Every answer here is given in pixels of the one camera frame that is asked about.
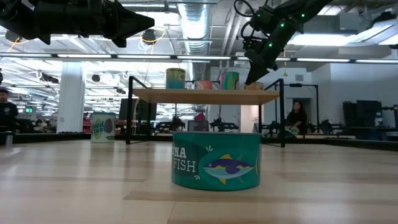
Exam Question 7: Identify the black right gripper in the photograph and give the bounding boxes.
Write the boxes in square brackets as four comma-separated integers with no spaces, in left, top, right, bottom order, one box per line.
[244,36,283,86]

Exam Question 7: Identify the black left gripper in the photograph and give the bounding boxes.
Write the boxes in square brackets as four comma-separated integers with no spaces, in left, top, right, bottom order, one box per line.
[71,0,155,49]

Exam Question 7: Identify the green pink can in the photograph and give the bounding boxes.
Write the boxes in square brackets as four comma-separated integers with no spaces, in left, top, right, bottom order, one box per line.
[220,71,240,91]

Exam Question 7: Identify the orange circles can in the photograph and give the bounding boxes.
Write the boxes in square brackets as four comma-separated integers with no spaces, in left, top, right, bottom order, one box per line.
[195,80,214,91]

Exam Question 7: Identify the tall blue yellow can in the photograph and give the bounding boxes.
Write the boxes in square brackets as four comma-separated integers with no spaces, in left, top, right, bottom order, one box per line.
[165,67,187,90]

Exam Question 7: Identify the teal tuna fish can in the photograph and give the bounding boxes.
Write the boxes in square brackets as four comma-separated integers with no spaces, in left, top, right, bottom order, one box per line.
[171,131,261,192]

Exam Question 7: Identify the white good start can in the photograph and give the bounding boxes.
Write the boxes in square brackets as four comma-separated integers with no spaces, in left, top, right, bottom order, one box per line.
[90,111,116,144]

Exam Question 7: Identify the wooden shelf with black legs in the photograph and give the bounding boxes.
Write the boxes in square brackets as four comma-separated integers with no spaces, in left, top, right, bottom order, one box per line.
[126,76,286,149]

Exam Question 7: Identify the long ceiling light strip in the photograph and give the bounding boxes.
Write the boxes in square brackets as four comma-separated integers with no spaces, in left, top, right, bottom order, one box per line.
[0,52,398,65]

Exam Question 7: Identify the person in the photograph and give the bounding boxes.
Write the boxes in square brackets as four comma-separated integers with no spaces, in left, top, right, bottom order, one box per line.
[285,101,308,135]
[0,88,19,133]

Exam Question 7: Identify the dark monitor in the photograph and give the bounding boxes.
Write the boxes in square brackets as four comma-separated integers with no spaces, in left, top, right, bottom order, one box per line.
[118,98,158,122]

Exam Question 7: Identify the white building column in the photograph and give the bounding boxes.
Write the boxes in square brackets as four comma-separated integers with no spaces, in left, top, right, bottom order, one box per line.
[57,61,85,134]

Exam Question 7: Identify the black equipment rack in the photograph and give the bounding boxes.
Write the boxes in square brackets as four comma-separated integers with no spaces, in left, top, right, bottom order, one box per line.
[343,100,398,141]

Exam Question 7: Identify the black yellow hanging cord reel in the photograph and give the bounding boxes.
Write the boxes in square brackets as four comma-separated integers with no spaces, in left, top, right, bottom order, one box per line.
[141,27,158,44]

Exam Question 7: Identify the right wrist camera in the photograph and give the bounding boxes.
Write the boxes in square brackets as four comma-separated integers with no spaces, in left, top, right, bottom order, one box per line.
[241,30,259,52]

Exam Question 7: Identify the black background metal frame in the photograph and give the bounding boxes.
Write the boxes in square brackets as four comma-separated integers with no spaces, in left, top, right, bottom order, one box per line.
[284,82,320,125]

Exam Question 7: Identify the silver ventilation duct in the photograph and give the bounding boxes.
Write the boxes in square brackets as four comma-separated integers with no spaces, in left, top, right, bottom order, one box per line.
[177,0,215,82]

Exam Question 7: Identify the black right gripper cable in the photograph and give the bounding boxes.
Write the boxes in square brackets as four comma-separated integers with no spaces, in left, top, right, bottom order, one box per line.
[233,0,265,40]

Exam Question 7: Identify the black aluminium table frame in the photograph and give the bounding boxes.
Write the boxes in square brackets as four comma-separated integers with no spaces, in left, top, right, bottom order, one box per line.
[0,132,398,152]

